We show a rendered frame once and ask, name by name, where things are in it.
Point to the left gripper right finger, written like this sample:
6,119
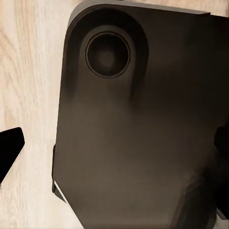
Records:
221,141

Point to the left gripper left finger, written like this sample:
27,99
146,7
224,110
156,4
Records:
11,143

